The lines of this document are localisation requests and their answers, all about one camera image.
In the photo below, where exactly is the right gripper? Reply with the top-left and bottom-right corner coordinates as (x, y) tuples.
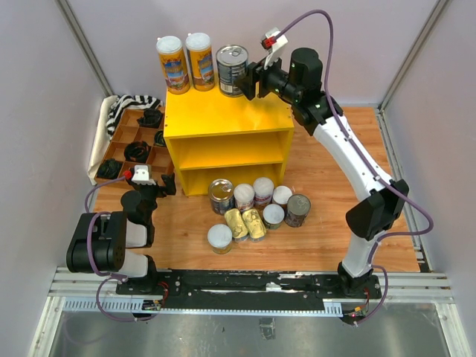
(234, 50), (301, 103)

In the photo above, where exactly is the blue yellow can white lid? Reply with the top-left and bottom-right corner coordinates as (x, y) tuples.
(185, 33), (215, 91)

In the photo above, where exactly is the yellow shelf cabinet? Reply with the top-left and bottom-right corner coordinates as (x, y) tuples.
(164, 88), (294, 196)

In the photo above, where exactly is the red white can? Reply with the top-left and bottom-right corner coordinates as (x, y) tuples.
(253, 177), (274, 209)
(234, 184), (254, 212)

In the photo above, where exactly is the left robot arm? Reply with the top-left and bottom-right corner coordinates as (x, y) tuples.
(65, 165), (176, 295)

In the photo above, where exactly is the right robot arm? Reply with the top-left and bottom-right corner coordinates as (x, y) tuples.
(235, 48), (409, 298)

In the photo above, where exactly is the rolled black belt middle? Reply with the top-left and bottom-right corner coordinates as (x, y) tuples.
(123, 141), (151, 164)

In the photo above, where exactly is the rolled black belt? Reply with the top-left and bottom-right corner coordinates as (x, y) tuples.
(137, 108), (164, 129)
(123, 141), (151, 164)

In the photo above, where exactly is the rolled green belt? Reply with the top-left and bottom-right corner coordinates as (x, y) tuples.
(154, 130), (167, 147)

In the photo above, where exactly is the wooden divided tray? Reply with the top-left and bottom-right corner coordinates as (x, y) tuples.
(94, 107), (174, 184)

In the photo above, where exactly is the rolled dark belt bottom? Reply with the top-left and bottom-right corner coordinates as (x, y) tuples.
(97, 158), (123, 180)

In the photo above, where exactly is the rolled black belt top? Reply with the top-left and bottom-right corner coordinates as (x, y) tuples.
(137, 108), (164, 129)

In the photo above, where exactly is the gold rectangular tin left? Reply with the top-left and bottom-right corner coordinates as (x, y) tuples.
(224, 208), (249, 242)

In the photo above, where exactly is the gold rectangular tin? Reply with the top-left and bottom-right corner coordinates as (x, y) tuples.
(224, 208), (249, 242)
(242, 208), (267, 242)

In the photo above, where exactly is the striped cloth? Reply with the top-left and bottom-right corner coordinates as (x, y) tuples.
(106, 94), (163, 140)

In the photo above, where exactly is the gold rectangular tin right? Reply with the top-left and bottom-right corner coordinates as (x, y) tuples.
(242, 208), (267, 242)

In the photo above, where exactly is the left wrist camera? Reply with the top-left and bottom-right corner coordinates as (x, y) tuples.
(123, 164), (157, 186)

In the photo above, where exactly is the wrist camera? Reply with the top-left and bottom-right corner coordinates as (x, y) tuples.
(261, 28), (288, 70)
(123, 164), (157, 186)

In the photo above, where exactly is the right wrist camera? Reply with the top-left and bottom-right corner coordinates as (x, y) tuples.
(261, 28), (288, 70)

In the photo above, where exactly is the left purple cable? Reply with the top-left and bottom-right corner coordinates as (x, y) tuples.
(84, 176), (161, 323)

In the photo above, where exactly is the purple cable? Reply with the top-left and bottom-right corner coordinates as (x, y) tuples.
(84, 176), (161, 323)
(277, 9), (435, 328)

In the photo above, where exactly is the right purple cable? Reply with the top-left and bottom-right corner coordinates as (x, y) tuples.
(277, 9), (435, 328)

